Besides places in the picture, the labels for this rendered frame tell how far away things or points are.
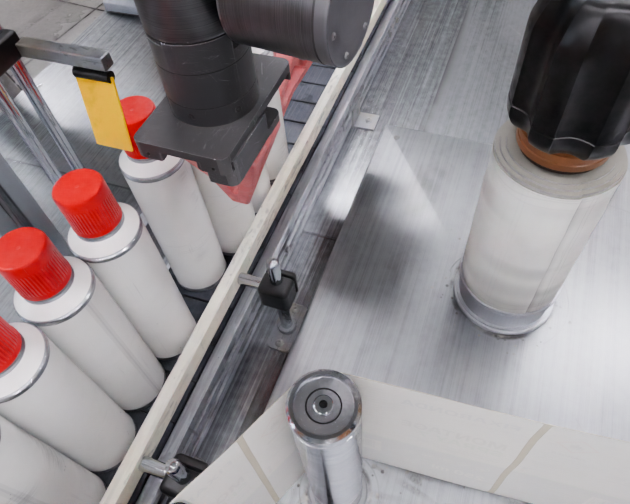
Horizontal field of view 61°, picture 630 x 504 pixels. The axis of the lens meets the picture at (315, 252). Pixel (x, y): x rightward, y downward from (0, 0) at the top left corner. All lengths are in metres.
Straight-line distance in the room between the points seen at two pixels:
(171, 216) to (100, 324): 0.11
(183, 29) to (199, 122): 0.06
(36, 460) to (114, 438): 0.09
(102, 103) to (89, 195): 0.07
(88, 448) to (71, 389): 0.07
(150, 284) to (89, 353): 0.06
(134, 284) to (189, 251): 0.09
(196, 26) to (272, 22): 0.05
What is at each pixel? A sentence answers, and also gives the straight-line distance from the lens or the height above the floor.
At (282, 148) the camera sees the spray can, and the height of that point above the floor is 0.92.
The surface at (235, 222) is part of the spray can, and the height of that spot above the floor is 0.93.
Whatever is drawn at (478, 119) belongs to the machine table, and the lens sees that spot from 0.77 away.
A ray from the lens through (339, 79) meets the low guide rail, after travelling 0.69.
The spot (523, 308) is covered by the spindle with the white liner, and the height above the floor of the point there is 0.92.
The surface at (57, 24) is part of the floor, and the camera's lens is 3.00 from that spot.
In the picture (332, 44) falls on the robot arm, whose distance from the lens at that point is 0.26.
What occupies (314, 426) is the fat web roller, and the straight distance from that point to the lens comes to 0.27.
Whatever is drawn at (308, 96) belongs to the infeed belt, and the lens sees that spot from 0.72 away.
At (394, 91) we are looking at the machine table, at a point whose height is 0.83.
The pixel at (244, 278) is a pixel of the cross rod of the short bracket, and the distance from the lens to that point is 0.50.
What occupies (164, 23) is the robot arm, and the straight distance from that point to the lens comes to 0.31.
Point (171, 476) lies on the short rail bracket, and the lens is 0.41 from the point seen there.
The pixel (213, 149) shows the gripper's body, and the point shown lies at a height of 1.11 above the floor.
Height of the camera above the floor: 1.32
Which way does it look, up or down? 54 degrees down
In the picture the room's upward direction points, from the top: 7 degrees counter-clockwise
